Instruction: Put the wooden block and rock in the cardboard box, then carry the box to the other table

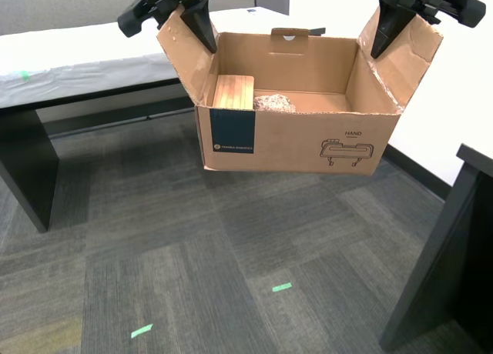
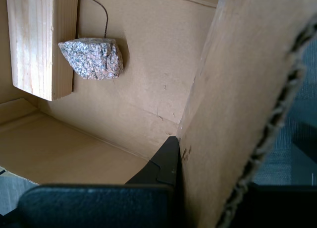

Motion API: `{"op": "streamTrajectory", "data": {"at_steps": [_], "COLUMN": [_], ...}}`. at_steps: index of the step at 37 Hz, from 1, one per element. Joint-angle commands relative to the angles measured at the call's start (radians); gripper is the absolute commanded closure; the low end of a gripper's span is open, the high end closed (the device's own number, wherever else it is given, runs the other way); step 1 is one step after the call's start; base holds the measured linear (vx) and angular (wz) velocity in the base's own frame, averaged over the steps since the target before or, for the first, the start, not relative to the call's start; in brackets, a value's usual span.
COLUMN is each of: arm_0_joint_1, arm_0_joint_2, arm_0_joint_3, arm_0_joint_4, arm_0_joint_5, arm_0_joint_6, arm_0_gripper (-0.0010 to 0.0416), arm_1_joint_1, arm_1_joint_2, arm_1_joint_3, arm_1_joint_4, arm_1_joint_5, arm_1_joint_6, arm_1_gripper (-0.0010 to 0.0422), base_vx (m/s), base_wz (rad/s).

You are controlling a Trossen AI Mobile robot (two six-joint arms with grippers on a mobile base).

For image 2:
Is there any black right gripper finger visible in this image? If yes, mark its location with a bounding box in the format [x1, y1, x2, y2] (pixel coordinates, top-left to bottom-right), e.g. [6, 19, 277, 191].
[226, 184, 317, 228]
[17, 136, 185, 228]

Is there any speckled beige rock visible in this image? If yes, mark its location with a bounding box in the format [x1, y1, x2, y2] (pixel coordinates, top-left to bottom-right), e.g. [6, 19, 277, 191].
[58, 38, 124, 81]

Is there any light wooden block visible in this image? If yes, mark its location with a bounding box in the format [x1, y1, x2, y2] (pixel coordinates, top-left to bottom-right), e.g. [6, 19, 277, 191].
[6, 0, 79, 102]

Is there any brown cardboard box with flaps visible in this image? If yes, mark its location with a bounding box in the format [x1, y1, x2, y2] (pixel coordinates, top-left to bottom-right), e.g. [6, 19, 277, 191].
[0, 0, 317, 228]

